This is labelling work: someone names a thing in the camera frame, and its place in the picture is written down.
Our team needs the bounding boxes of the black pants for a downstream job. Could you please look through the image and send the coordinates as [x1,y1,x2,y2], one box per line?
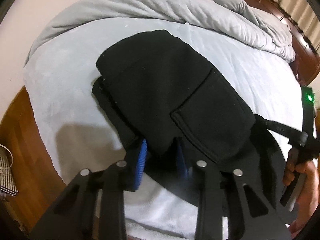
[92,30,255,163]

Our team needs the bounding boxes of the right hand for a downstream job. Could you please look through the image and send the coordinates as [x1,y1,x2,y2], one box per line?
[283,147,319,238]

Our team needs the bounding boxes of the light blue bed sheet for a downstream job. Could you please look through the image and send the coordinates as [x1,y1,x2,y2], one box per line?
[23,17,313,237]

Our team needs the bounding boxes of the wooden headboard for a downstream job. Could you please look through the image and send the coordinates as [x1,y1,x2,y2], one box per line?
[244,0,319,86]

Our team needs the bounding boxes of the checkered bag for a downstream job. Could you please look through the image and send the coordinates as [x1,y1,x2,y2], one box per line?
[1,144,18,197]

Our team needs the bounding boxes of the beige curtain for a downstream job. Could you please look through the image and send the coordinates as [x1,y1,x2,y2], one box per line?
[273,0,319,51]

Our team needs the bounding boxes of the grey duvet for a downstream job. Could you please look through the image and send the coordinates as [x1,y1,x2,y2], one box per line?
[28,0,296,63]

